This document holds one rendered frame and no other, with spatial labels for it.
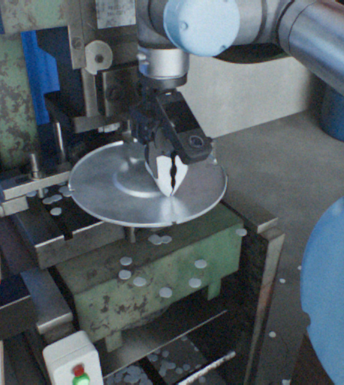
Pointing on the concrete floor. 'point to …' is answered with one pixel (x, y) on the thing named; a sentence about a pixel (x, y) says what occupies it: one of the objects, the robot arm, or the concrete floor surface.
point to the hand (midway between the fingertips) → (171, 191)
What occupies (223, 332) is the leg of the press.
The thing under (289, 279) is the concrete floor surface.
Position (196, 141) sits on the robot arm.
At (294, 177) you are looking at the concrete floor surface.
